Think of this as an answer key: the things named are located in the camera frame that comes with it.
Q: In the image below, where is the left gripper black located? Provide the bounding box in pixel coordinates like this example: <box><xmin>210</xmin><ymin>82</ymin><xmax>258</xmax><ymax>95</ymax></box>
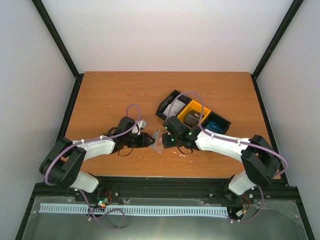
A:
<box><xmin>124</xmin><ymin>132</ymin><xmax>156</xmax><ymax>149</ymax></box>

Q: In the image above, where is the pink card holder wallet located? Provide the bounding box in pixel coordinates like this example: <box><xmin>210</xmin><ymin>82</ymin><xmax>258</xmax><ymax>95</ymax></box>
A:
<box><xmin>149</xmin><ymin>130</ymin><xmax>164</xmax><ymax>154</ymax></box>

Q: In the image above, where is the dark card stack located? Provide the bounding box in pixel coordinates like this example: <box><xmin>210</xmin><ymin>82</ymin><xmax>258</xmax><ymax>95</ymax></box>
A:
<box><xmin>183</xmin><ymin>109</ymin><xmax>203</xmax><ymax>127</ymax></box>

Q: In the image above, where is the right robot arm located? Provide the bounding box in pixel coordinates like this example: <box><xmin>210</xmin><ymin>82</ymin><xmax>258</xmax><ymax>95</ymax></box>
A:
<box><xmin>162</xmin><ymin>116</ymin><xmax>280</xmax><ymax>196</ymax></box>

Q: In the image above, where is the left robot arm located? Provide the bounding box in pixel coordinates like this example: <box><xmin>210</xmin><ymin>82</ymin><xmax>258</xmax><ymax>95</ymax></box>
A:
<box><xmin>39</xmin><ymin>116</ymin><xmax>155</xmax><ymax>202</ymax></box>

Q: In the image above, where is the white card stack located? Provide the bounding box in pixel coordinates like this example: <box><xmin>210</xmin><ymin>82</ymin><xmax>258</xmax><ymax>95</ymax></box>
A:
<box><xmin>163</xmin><ymin>99</ymin><xmax>186</xmax><ymax>117</ymax></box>

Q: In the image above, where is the blue card stack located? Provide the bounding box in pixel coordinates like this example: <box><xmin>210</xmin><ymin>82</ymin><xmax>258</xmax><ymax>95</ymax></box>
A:
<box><xmin>205</xmin><ymin>121</ymin><xmax>223</xmax><ymax>134</ymax></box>

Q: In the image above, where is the yellow bin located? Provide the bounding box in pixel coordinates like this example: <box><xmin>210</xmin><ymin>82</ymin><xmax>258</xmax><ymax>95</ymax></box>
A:
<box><xmin>177</xmin><ymin>100</ymin><xmax>202</xmax><ymax>128</ymax></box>

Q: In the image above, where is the black bin left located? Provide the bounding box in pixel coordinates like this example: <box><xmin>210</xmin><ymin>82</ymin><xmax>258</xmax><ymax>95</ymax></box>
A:
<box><xmin>155</xmin><ymin>89</ymin><xmax>192</xmax><ymax>120</ymax></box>

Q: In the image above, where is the black bin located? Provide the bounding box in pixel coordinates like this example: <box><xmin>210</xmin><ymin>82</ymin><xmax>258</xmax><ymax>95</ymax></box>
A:
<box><xmin>155</xmin><ymin>89</ymin><xmax>192</xmax><ymax>120</ymax></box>
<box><xmin>201</xmin><ymin>111</ymin><xmax>231</xmax><ymax>135</ymax></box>

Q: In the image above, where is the black bin right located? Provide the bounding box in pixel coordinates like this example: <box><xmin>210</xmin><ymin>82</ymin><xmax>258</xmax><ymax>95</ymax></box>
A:
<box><xmin>201</xmin><ymin>111</ymin><xmax>231</xmax><ymax>135</ymax></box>

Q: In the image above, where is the small electronics board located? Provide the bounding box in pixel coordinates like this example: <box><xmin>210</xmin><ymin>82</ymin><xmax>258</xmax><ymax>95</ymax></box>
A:
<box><xmin>97</xmin><ymin>195</ymin><xmax>113</xmax><ymax>208</ymax></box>

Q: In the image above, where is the grey connector plug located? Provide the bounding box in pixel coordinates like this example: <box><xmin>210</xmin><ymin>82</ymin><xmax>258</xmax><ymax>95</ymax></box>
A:
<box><xmin>235</xmin><ymin>209</ymin><xmax>247</xmax><ymax>219</ymax></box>

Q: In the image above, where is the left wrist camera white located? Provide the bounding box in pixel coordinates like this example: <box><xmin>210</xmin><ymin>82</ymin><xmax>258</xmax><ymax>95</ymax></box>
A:
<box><xmin>131</xmin><ymin>119</ymin><xmax>147</xmax><ymax>135</ymax></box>

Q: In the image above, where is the black aluminium rail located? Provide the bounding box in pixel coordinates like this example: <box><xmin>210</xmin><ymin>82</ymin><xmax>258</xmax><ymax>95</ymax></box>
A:
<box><xmin>33</xmin><ymin>176</ymin><xmax>300</xmax><ymax>206</ymax></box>

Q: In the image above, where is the light blue cable duct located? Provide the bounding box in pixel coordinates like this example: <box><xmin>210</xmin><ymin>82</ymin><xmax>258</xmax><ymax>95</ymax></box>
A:
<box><xmin>38</xmin><ymin>203</ymin><xmax>228</xmax><ymax>218</ymax></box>

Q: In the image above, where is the left black frame post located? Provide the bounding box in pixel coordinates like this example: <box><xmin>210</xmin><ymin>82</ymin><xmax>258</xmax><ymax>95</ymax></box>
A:
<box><xmin>31</xmin><ymin>0</ymin><xmax>85</xmax><ymax>81</ymax></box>

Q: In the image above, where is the black frame post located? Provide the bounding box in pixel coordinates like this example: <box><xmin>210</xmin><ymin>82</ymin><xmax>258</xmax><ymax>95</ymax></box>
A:
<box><xmin>251</xmin><ymin>0</ymin><xmax>306</xmax><ymax>81</ymax></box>
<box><xmin>31</xmin><ymin>0</ymin><xmax>85</xmax><ymax>81</ymax></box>

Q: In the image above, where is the right black frame post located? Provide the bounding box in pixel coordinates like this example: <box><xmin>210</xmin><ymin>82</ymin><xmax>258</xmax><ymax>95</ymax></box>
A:
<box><xmin>251</xmin><ymin>0</ymin><xmax>306</xmax><ymax>81</ymax></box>

